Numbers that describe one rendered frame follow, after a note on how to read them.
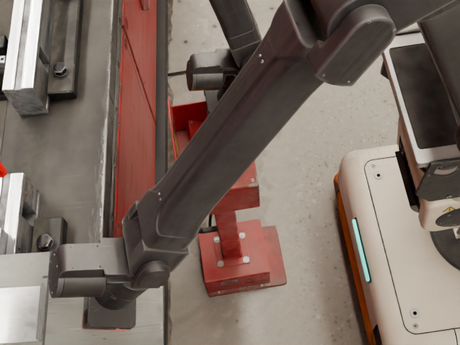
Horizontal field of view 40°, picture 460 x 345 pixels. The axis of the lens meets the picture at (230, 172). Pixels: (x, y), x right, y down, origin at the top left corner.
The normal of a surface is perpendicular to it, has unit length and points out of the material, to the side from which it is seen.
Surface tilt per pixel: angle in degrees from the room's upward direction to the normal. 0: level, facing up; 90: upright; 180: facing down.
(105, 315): 29
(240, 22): 74
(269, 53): 55
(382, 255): 5
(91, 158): 0
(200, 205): 84
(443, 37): 86
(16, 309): 0
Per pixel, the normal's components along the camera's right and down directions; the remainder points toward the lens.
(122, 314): 0.44, -0.40
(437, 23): 0.26, 0.88
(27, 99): 0.04, 0.90
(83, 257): 0.32, -0.60
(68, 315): -0.06, -0.44
